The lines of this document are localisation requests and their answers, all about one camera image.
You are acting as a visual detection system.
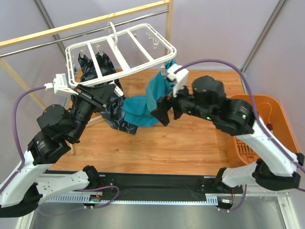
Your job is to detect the teal shorts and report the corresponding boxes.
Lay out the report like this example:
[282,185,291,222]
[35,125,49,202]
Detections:
[122,72,173,127]

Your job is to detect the white clip drying hanger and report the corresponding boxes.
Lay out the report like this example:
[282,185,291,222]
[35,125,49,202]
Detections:
[66,22,177,88]

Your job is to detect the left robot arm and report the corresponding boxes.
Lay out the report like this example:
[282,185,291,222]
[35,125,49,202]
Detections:
[0,84,116,218]

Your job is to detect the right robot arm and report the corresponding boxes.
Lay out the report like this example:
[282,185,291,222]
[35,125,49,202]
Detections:
[151,75,305,193]

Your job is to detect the dark shark print shorts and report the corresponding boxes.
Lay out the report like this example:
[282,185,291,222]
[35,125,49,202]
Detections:
[78,52,138,135]

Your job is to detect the metal rack rod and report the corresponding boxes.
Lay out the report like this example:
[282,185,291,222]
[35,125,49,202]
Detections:
[0,8,169,58]

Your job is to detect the orange plastic laundry basket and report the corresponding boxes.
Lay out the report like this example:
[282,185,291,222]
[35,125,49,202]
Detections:
[221,94,299,168]

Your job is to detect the wooden clothes rack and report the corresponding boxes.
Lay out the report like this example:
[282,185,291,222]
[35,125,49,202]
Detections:
[0,0,173,155]

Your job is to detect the black base cloth strip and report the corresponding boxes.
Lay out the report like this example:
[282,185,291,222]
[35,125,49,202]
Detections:
[45,169,244,203]

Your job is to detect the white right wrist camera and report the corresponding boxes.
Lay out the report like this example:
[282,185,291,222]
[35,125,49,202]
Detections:
[166,64,189,97]

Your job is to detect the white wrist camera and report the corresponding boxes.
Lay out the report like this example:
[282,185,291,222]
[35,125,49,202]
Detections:
[44,73,78,97]
[166,64,189,97]

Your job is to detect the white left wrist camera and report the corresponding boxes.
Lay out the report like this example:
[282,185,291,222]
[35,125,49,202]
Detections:
[44,73,78,97]

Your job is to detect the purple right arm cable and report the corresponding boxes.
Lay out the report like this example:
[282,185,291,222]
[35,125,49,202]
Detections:
[173,59,305,191]

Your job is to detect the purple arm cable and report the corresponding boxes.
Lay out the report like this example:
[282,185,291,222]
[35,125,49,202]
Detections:
[173,59,305,191]
[0,86,120,217]

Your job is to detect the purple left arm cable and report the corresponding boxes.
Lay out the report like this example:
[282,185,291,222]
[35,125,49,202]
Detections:
[0,86,120,217]

